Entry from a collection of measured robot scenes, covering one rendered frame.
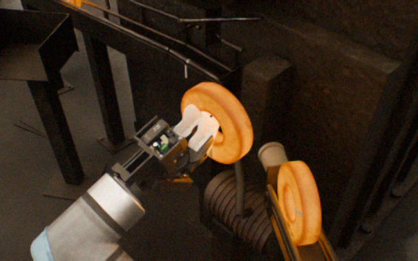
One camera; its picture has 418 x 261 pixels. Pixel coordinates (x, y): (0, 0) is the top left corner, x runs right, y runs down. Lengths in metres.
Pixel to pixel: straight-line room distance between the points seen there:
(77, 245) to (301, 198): 0.37
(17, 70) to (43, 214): 0.61
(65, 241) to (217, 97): 0.32
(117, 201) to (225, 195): 0.44
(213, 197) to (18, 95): 1.53
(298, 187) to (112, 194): 0.31
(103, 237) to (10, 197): 1.23
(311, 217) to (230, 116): 0.22
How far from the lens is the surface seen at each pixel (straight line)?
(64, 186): 1.78
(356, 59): 0.88
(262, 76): 0.90
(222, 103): 0.67
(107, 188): 0.63
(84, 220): 0.63
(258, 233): 0.97
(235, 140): 0.69
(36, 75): 1.33
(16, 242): 1.70
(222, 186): 1.02
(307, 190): 0.72
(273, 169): 0.82
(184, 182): 0.73
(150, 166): 0.64
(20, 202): 1.81
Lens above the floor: 1.33
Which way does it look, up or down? 44 degrees down
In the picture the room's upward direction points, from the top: straight up
